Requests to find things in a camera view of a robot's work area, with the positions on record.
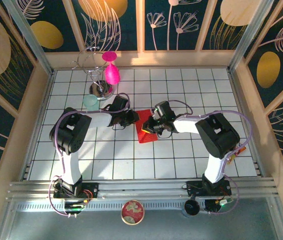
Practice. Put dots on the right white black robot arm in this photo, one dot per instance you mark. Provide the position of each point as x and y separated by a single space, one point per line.
214 170

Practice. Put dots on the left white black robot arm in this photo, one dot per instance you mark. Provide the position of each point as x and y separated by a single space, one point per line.
70 167

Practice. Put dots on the teal translucent plastic cup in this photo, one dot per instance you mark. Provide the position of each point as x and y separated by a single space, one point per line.
91 103

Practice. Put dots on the pink plastic wine glass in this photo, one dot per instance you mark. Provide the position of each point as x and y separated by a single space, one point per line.
111 73

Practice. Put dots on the round red floral tin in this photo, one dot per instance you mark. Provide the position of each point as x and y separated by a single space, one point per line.
132 212

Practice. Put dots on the orange snack bag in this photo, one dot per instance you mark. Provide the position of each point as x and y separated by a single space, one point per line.
240 150

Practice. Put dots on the black round cap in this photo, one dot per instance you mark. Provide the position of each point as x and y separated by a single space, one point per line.
191 207

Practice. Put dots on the grey metal tray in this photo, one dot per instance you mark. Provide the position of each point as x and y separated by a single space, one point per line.
181 227

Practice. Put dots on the aluminium mounting rail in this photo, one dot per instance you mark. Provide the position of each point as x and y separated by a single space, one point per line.
144 190

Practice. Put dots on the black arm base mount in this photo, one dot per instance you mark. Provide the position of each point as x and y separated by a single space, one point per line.
194 190
92 190

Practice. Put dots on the grey side rail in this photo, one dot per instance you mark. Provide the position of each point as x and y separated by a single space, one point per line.
247 125
37 125

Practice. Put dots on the aluminium frame post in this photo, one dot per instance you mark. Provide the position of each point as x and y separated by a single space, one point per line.
249 35
30 37

